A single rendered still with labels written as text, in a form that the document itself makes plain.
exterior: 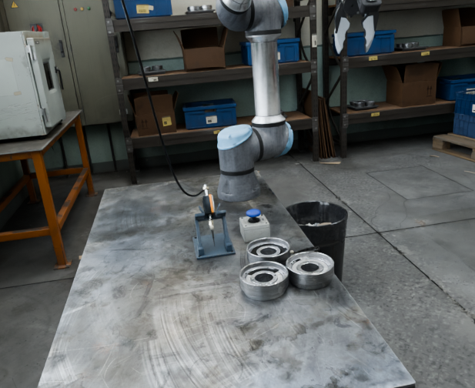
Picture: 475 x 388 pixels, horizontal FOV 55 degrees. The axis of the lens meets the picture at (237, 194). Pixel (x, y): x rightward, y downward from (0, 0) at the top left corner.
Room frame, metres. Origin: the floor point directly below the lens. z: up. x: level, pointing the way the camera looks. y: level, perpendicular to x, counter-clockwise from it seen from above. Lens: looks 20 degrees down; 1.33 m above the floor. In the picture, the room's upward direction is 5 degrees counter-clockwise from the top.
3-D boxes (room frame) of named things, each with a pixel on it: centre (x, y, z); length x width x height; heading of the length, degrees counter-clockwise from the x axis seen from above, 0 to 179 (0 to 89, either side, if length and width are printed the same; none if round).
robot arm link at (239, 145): (1.48, -0.01, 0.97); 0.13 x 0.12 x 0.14; 119
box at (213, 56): (4.58, 0.22, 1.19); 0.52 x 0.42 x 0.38; 98
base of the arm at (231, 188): (1.48, -0.01, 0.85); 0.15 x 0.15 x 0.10
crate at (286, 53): (4.69, -0.43, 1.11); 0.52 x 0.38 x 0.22; 98
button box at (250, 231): (1.14, -0.04, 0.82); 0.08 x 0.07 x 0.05; 8
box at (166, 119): (4.50, 0.74, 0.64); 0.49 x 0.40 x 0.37; 103
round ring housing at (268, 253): (0.98, -0.06, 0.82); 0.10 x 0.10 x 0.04
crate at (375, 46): (4.82, -1.40, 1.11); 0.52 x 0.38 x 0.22; 98
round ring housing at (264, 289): (0.85, -0.04, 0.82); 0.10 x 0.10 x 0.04
